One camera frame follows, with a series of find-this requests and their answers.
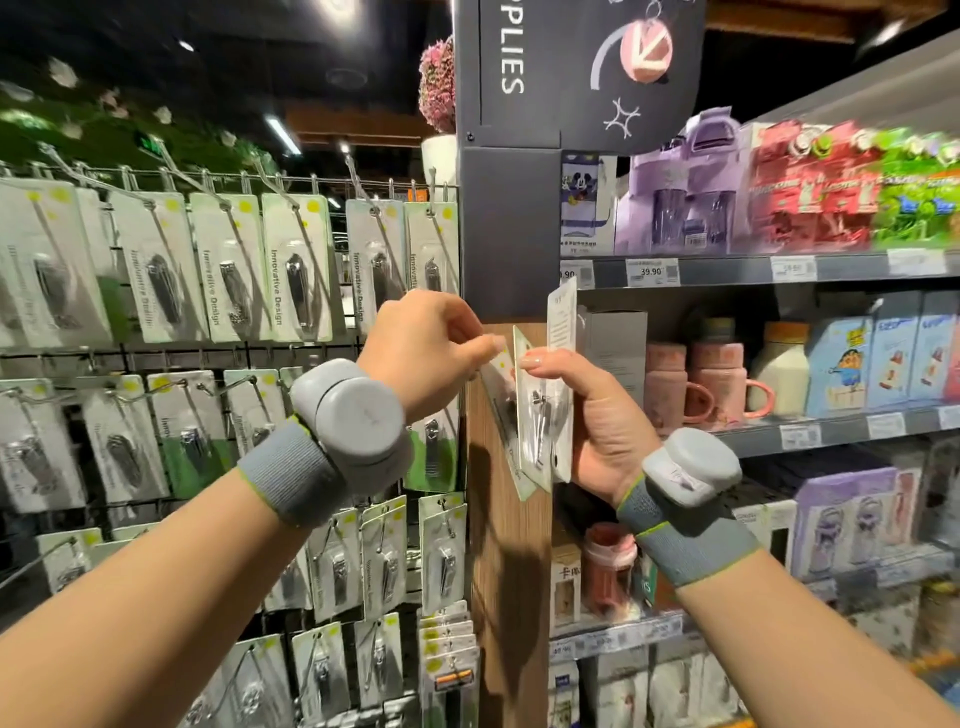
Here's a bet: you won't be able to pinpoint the person's right forearm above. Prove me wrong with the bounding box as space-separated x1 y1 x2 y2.
675 547 960 728

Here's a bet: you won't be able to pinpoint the person's left forearm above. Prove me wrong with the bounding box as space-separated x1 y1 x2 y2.
0 472 309 728

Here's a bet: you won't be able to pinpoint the wooden post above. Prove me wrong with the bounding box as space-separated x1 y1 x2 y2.
462 147 566 728

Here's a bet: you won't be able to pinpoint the grey kitchenware shelf unit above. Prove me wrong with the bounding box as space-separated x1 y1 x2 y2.
547 30 960 728

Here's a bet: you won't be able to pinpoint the white carded nail clipper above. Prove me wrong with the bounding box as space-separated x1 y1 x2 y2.
480 327 545 503
540 276 581 485

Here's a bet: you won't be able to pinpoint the dark hanging aisle sign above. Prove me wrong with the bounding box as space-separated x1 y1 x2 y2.
454 0 708 155

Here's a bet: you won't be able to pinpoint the blue cartoon box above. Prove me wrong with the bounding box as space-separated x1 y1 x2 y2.
807 315 875 417

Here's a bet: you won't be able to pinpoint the rows of hung nail clipper packs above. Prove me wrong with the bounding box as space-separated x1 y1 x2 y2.
0 177 482 728

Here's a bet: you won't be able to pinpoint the green hanging ceiling decor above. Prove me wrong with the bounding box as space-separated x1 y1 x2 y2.
0 57 279 179

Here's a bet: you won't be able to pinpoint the pink mugs on shelf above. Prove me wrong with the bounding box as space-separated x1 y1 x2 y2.
582 522 641 617

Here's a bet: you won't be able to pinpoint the row of pink red packs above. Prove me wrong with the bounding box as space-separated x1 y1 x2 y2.
747 120 960 251

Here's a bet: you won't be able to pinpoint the purple boxed appliance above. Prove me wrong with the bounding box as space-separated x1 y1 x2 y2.
615 108 752 254

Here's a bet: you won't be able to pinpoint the grey wrist tracker band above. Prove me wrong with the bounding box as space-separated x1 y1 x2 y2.
615 427 764 590
235 357 414 530

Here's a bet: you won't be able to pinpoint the lavender product box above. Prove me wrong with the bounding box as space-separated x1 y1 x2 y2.
792 465 902 581

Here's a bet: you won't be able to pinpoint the pink flowers in white pot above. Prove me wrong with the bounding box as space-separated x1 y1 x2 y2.
417 37 459 200

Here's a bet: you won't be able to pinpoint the cream white jug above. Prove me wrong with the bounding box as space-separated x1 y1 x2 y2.
754 321 812 419

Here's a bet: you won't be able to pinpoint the person's right hand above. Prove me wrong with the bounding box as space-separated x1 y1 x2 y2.
517 348 662 507

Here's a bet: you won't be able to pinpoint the wooden ceiling frame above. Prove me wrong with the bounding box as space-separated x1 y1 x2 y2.
282 0 950 149

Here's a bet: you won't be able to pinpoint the person's left hand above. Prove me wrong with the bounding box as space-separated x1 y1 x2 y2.
357 289 507 425

